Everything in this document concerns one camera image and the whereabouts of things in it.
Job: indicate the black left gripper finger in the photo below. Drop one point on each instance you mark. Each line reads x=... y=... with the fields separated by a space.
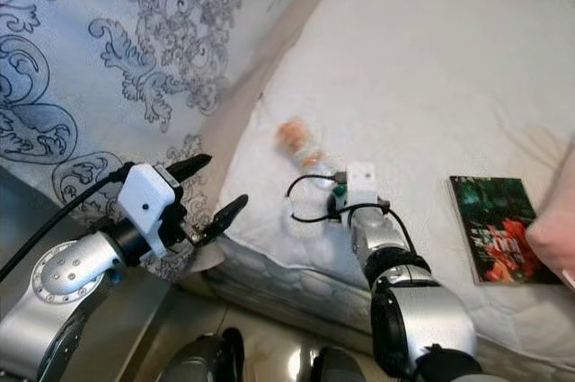
x=190 y=165
x=225 y=217

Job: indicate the clear bottle with orange cap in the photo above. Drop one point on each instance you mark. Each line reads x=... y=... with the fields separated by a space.
x=298 y=139

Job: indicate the dark green paperback book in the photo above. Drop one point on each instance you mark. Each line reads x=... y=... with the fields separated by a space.
x=499 y=229

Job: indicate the pink pillow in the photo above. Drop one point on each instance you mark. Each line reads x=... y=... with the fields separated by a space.
x=555 y=229

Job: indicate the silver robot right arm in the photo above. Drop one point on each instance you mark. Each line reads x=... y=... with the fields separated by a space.
x=431 y=328

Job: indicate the grey quilted bed mattress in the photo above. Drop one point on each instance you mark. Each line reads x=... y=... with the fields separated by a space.
x=287 y=299

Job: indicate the white quilted mattress pad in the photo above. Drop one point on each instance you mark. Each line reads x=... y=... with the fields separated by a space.
x=413 y=67

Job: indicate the dark robot right leg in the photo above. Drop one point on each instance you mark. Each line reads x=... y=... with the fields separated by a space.
x=337 y=368

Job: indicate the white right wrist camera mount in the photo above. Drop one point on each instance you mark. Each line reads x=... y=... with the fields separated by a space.
x=362 y=184

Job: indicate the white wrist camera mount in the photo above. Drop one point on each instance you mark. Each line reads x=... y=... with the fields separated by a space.
x=362 y=184
x=148 y=202

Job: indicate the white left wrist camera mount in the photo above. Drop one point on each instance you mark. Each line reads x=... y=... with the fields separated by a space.
x=148 y=202

